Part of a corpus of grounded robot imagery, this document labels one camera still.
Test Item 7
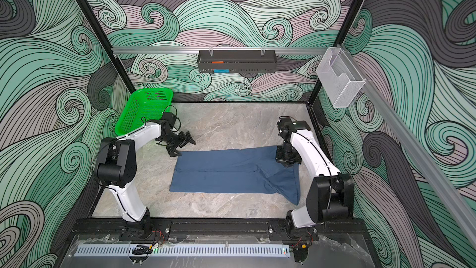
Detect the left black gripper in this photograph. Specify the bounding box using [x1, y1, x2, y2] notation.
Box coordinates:
[161, 132, 196, 157]

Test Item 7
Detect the blue t-shirt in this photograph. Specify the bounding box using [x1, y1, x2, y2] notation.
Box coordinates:
[169, 146, 301, 205]

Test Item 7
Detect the green plastic basket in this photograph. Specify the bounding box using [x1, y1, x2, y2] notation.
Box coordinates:
[115, 88, 174, 136]

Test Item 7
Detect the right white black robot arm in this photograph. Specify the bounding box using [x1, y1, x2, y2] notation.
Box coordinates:
[275, 116, 355, 232]

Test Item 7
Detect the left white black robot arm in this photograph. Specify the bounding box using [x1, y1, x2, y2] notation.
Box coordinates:
[92, 112, 196, 232]

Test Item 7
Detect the black wall tray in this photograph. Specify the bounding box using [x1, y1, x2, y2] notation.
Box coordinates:
[197, 50, 278, 75]

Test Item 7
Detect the clear acrylic wall holder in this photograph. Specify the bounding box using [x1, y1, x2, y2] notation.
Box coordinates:
[316, 47, 366, 109]

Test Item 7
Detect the aluminium right rail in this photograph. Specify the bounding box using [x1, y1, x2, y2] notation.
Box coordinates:
[337, 45, 476, 247]

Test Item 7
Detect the aluminium rail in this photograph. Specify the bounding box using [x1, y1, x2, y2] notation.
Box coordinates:
[337, 45, 476, 247]
[112, 46, 327, 55]

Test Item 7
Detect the aluminium back rail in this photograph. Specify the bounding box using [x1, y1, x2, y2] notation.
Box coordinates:
[112, 46, 327, 55]

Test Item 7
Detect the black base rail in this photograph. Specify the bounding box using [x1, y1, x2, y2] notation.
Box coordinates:
[71, 217, 367, 243]

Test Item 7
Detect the white slotted cable duct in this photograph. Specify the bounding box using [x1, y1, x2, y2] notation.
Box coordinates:
[73, 243, 291, 258]

